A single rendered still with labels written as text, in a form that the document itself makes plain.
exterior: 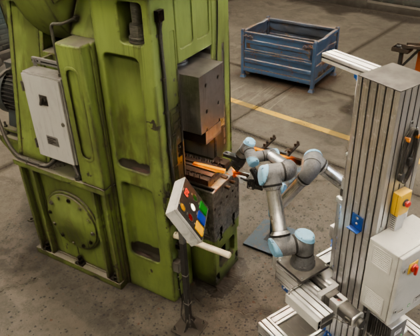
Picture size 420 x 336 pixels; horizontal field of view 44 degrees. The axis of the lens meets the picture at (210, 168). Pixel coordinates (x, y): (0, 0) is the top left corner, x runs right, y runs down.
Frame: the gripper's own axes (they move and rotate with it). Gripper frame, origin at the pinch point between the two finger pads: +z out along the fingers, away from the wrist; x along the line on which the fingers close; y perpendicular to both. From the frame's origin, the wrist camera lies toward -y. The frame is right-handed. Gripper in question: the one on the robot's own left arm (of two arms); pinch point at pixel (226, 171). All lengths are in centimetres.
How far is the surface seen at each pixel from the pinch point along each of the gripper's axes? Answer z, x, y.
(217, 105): -37.7, 3.0, -30.2
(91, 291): 131, -67, -27
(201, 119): -36.4, -16.4, -29.5
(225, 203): 26.3, 1.1, 12.4
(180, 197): -18, -62, -5
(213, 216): 27.1, -15.8, 12.7
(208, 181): 7.6, -11.9, -4.9
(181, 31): -76, -11, -69
